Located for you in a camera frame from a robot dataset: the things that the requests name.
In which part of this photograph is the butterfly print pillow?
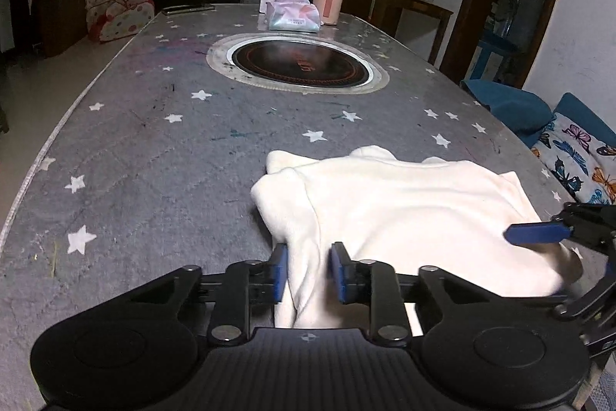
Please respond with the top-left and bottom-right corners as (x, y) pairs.
(532, 112), (616, 206)

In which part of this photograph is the grey star tablecloth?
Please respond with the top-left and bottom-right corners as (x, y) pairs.
(0, 3), (598, 411)

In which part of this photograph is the round black induction cooktop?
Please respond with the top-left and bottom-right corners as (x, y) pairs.
(206, 33), (390, 95)

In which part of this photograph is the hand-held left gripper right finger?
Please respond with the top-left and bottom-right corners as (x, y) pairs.
(330, 242), (499, 347)

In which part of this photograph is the small blue table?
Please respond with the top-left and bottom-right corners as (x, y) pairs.
(474, 28), (521, 82)

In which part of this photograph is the dark wooden side table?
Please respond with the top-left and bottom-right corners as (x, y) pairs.
(358, 0), (454, 65)

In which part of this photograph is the blue sofa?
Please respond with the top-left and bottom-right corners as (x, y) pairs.
(459, 79), (616, 205)

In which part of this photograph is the cream white garment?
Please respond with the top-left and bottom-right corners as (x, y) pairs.
(251, 145), (585, 330)

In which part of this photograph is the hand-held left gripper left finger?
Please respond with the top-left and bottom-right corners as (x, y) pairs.
(127, 243), (290, 347)

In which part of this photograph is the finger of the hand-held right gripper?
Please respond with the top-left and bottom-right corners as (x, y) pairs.
(504, 200), (616, 254)
(553, 251), (616, 354)

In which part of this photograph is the pink children's play tent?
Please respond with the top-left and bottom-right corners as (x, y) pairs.
(85, 0), (156, 43)

